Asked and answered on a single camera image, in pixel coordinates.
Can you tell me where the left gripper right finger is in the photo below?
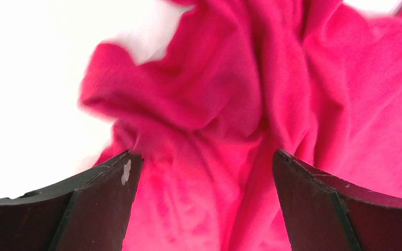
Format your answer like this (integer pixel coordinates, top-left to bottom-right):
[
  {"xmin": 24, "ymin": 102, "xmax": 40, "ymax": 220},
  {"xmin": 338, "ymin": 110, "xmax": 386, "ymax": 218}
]
[{"xmin": 272, "ymin": 149, "xmax": 402, "ymax": 250}]

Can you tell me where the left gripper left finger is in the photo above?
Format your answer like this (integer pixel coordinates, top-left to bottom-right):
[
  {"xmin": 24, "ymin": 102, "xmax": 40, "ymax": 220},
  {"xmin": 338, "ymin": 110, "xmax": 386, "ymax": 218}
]
[{"xmin": 0, "ymin": 151, "xmax": 143, "ymax": 250}]

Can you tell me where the magenta t-shirt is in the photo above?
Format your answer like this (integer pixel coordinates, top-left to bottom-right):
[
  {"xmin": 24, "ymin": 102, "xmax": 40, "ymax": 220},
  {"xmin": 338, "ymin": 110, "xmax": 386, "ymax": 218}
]
[{"xmin": 80, "ymin": 1, "xmax": 402, "ymax": 250}]

